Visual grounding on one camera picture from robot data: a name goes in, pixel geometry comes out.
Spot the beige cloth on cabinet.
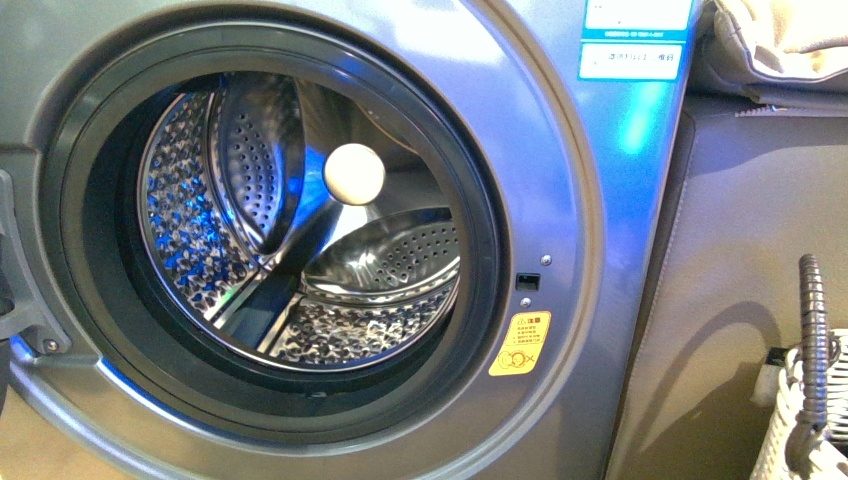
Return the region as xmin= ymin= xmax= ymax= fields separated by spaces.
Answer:
xmin=688 ymin=0 xmax=847 ymax=113

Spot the white woven laundry basket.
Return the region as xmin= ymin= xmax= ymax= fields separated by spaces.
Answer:
xmin=750 ymin=329 xmax=847 ymax=479

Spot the steel washing machine drum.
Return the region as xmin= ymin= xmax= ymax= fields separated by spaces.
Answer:
xmin=136 ymin=71 xmax=461 ymax=374

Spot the white blue energy label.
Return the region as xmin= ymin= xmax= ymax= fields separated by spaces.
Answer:
xmin=578 ymin=0 xmax=693 ymax=81

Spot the dark wrapped basket handle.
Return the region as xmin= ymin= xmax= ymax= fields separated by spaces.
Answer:
xmin=785 ymin=254 xmax=831 ymax=479

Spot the grey cabinet beside washer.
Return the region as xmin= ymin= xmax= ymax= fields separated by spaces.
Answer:
xmin=606 ymin=96 xmax=847 ymax=479

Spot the grey front-load washing machine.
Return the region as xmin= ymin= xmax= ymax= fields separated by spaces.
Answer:
xmin=1 ymin=1 xmax=699 ymax=479

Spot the orange warning sticker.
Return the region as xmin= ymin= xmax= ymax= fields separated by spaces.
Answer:
xmin=488 ymin=311 xmax=551 ymax=377

